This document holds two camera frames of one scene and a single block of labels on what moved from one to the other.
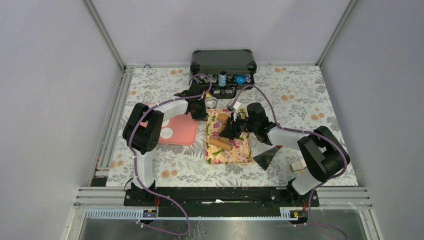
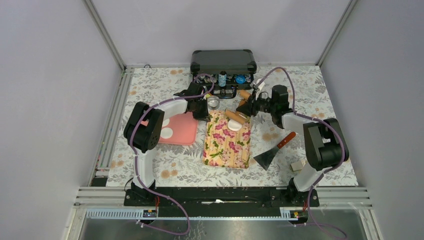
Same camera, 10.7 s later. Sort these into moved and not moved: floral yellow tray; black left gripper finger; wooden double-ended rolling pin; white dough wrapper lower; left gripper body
Moved: wooden double-ended rolling pin
Not moved: white dough wrapper lower; left gripper body; floral yellow tray; black left gripper finger
